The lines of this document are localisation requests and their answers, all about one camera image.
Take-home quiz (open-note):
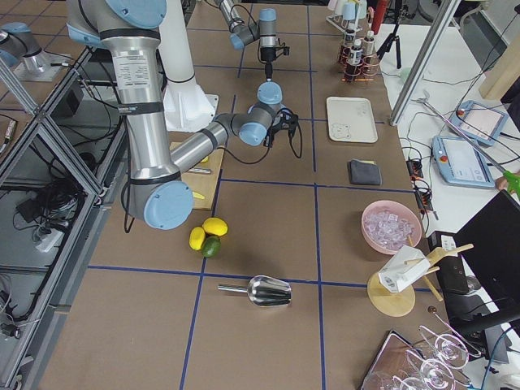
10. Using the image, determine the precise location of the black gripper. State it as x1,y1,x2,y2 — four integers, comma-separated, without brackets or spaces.
259,46,276,81

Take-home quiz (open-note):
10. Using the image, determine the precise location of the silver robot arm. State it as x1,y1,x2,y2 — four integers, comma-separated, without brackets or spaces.
67,0,284,230
214,0,282,81

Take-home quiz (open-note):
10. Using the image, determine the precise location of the dark drink bottle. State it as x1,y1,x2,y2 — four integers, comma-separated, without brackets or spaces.
362,30,375,56
349,39,362,67
344,24,357,59

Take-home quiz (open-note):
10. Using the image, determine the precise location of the cream bear tray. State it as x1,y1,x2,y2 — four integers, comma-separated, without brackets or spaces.
326,97,378,144

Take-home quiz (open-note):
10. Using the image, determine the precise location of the steel rod black tip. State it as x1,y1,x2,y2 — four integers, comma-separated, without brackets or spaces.
187,167,212,175

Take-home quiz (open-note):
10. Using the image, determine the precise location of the wooden cutting board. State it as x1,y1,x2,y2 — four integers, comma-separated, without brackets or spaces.
181,149,223,210

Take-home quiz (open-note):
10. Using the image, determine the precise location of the grey folded cloth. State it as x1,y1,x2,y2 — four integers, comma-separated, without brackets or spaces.
347,159,382,185

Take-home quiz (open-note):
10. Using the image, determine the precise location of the black small tripod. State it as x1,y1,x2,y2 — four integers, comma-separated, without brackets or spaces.
376,0,408,69

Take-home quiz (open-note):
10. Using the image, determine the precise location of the yellow lemon round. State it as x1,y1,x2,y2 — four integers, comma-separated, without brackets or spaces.
202,217,228,236

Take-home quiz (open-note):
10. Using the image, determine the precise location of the yellow lemon oblong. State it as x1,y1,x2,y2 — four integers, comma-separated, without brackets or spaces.
188,227,206,251

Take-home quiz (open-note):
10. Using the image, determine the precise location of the green avocado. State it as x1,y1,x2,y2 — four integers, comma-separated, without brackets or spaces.
201,236,221,258

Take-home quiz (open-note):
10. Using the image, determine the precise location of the pink bowl of ice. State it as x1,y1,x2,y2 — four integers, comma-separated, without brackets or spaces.
361,200,423,254

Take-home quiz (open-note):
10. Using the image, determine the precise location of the near teach pendant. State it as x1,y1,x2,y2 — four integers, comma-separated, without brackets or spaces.
431,136,495,189

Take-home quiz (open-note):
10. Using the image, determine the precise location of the teach pendant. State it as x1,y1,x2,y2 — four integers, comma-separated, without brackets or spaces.
431,136,495,189
450,100,509,146

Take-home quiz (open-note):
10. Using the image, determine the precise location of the metal scoop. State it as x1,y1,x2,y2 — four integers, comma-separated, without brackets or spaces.
218,275,292,307

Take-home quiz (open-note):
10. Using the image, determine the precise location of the far teach pendant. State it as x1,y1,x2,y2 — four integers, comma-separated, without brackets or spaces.
450,100,509,146

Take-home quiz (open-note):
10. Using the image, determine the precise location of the white paper carton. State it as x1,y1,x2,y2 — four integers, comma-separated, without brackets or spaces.
378,245,431,293

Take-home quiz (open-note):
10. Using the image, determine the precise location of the wooden round stand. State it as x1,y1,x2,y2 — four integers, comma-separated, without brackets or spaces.
367,244,474,317

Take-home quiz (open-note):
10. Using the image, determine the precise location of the metal reacher grabber tool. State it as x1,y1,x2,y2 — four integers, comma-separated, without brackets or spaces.
412,89,520,196

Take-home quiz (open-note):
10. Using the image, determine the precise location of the black monitor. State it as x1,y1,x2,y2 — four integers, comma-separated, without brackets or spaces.
455,190,519,334

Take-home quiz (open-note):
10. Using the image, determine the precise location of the wine glass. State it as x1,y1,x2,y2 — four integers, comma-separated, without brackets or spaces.
405,306,482,389

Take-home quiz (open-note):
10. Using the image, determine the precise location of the copper wire bottle rack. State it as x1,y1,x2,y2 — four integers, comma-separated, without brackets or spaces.
338,43,379,82

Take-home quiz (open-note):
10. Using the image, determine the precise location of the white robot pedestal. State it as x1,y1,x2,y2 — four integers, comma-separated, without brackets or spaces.
159,0,215,132

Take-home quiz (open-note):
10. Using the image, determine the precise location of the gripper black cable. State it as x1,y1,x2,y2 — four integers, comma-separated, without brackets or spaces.
221,107,304,166

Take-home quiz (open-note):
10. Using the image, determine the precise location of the white wire cup rack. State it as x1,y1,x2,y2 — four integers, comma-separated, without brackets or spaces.
326,0,367,32

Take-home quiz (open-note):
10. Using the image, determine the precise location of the aluminium frame post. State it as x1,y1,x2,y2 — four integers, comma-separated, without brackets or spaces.
389,0,461,126

